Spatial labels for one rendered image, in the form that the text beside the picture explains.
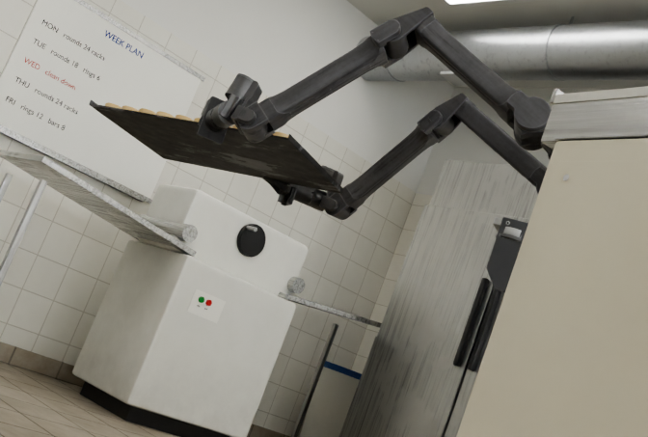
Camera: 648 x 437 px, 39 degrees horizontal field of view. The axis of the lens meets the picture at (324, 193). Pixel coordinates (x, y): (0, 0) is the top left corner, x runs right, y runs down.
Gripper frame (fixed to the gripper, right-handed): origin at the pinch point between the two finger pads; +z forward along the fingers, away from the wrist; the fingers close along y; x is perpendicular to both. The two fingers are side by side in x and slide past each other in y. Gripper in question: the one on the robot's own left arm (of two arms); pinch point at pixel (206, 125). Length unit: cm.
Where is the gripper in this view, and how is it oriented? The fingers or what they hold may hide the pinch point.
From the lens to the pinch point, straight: 228.2
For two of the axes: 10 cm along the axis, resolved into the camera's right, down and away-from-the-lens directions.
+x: 8.6, 3.7, 3.3
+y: -3.1, 9.2, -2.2
